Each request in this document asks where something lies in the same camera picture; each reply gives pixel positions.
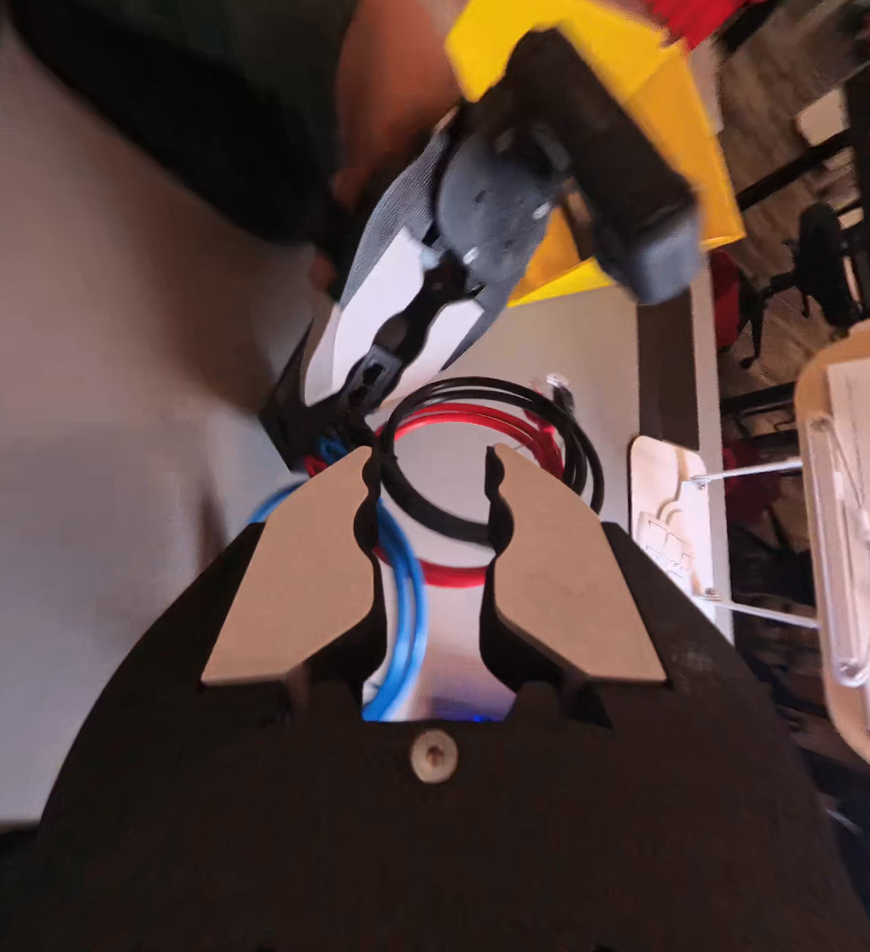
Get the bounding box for black office chair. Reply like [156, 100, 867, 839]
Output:
[740, 202, 863, 369]

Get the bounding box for white sign stand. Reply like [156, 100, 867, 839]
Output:
[628, 435, 822, 633]

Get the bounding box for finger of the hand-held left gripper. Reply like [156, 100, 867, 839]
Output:
[404, 286, 514, 376]
[302, 112, 456, 409]

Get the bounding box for red plastic bin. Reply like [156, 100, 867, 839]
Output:
[639, 0, 759, 49]

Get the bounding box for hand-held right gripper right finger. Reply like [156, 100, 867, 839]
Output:
[478, 443, 668, 685]

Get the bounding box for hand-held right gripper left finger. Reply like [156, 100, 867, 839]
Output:
[201, 445, 387, 687]

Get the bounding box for person's left hand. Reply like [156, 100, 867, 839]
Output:
[308, 0, 473, 293]

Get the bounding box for red ethernet cable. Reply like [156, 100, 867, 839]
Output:
[371, 405, 566, 590]

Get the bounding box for person's left forearm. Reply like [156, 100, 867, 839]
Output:
[3, 0, 365, 246]

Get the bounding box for blue ethernet cable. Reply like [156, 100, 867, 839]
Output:
[247, 437, 430, 724]

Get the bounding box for black ethernet cable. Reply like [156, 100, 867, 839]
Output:
[377, 372, 605, 545]

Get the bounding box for yellow plastic bin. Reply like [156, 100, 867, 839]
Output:
[444, 0, 747, 307]

